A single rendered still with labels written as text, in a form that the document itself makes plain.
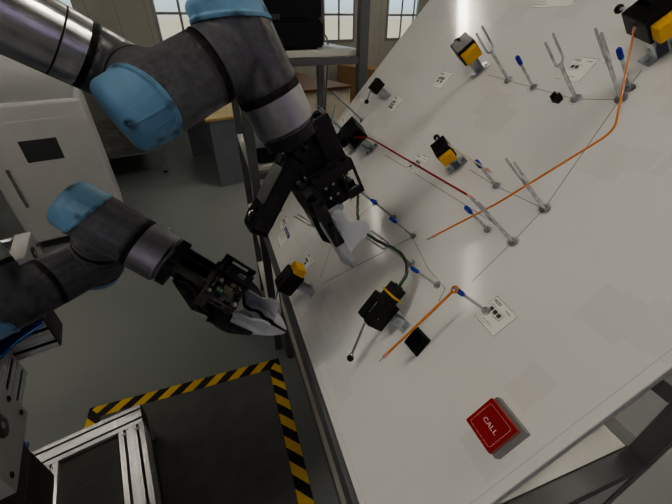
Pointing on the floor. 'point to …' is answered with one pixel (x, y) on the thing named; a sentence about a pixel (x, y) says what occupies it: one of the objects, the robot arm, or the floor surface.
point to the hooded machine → (46, 146)
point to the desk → (219, 144)
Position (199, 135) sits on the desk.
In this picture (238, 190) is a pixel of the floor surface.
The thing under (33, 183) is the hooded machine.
